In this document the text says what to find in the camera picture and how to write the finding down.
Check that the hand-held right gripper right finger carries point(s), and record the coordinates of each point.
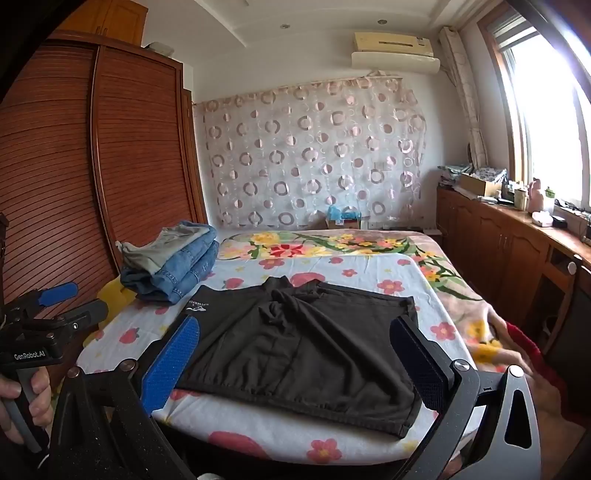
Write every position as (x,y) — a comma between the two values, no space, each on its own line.
(415,364)

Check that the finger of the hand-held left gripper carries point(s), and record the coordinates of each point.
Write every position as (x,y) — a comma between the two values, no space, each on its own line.
(57,293)
(87,311)

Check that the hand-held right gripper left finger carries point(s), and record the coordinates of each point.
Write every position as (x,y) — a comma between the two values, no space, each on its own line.
(171,364)

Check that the black pants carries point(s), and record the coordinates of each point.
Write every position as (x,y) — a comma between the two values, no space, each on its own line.
(300,350)

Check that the folded grey-green pants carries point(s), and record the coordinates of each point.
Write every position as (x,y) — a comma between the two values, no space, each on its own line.
(157,251)

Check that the person's left hand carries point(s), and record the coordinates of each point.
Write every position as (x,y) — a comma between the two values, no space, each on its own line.
(40,392)

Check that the folded blue jeans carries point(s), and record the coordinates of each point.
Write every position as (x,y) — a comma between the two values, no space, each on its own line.
(184,272)

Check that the white strawberry print sheet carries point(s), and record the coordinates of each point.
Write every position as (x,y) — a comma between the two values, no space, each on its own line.
(351,281)

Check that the red cloth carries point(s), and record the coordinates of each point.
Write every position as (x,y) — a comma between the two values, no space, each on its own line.
(531,344)

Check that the wooden sideboard cabinet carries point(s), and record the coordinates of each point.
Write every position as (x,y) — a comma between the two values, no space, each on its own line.
(498,249)

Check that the wooden slatted wardrobe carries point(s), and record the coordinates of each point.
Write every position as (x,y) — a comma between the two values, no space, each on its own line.
(138,161)

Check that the floral blanket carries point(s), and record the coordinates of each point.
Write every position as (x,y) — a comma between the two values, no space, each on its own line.
(323,240)

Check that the small carton box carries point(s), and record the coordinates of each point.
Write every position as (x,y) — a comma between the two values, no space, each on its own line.
(344,224)

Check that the cardboard box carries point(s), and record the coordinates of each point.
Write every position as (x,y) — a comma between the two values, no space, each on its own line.
(475,183)

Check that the small black box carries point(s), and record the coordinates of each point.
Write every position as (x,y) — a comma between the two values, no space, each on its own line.
(560,221)

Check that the pink figurine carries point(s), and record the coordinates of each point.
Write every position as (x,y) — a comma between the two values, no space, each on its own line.
(535,196)

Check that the small potted plant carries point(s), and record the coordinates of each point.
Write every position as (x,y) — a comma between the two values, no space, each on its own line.
(549,191)

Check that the circle patterned curtain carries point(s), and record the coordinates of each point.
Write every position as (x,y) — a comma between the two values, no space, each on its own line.
(300,152)

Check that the pale window curtain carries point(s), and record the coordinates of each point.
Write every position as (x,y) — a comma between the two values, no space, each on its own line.
(464,92)

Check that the wooden overhead cabinet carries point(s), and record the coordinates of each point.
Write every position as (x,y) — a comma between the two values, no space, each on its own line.
(111,21)

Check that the wooden framed window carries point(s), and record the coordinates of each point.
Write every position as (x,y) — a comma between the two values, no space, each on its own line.
(545,115)

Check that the white air conditioner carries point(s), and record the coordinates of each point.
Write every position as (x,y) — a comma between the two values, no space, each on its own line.
(392,53)

